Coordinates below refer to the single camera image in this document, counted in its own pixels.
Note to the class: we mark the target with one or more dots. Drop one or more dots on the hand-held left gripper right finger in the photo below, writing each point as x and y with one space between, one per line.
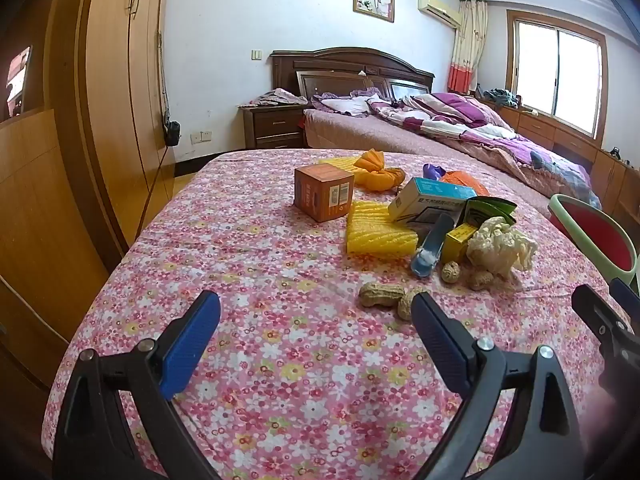
440 340

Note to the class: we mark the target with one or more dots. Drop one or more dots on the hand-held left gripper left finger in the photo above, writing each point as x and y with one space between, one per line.
190 345

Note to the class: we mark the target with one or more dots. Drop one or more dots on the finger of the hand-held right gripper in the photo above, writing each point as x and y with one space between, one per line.
602 322
627 295

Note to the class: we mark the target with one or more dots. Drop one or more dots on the red bucket with green rim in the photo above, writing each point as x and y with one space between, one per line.
600 235

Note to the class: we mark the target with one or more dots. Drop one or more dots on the small yellow printed box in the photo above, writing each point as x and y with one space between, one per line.
457 242

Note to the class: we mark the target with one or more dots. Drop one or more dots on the white tissue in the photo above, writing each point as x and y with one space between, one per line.
500 247

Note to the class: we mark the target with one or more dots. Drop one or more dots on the large yellow ribbed sponge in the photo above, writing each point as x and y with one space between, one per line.
375 235

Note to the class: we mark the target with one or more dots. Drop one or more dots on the green foil packet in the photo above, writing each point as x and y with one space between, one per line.
487 207

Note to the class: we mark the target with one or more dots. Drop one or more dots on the white and blue carton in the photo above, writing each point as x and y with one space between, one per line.
430 197

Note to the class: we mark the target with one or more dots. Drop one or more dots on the orange mesh net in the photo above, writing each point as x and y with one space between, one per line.
465 180

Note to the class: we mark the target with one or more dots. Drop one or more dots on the purple plastic bag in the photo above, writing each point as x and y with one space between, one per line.
432 171

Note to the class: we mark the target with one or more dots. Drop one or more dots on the orange knotted plastic bag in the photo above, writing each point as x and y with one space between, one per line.
380 175

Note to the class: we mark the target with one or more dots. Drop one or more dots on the orange cardboard box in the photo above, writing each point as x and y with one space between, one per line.
320 195

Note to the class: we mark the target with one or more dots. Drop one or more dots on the pink floral tablecloth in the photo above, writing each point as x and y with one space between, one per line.
275 285

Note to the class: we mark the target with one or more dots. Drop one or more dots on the blue plaid cloth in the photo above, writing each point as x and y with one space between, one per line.
570 175

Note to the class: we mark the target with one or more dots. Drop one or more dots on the small black object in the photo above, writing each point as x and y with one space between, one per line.
616 153

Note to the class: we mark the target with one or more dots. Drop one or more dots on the low wooden cabinet row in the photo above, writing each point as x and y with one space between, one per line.
575 145

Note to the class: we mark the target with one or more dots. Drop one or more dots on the black plug adapter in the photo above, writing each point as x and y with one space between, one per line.
172 132

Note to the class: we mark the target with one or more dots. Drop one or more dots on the purple and white quilt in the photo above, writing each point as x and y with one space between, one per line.
450 115

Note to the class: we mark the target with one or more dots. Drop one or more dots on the bed with pink sheet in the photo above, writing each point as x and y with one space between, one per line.
350 130

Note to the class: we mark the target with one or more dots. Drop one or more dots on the dark wooden nightstand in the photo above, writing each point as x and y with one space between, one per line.
275 127

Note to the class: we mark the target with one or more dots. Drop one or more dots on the pile of grey-blue clothes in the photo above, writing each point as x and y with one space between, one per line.
500 96

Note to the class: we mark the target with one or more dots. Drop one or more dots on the wooden framed window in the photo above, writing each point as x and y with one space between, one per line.
555 70

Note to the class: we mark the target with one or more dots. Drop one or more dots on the white pillow with purple frill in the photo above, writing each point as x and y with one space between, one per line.
345 105

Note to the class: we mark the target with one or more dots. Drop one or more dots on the pink cloth on nightstand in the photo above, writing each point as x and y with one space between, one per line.
275 97

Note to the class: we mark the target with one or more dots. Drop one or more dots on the light wooden wardrobe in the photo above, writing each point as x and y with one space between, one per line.
120 85

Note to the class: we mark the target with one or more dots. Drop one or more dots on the cream and red curtain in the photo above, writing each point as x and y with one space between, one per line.
465 50

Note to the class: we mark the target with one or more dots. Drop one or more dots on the dark wooden headboard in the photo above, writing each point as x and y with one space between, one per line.
320 67

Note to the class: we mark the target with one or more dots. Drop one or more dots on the lit tablet screen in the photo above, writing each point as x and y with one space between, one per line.
19 80

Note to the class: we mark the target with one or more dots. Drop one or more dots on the wall power socket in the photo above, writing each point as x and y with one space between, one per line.
201 136

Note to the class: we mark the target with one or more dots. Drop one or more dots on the wall light switch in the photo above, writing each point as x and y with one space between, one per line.
256 54

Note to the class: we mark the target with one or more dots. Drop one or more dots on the wall air conditioner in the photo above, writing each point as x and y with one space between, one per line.
440 10

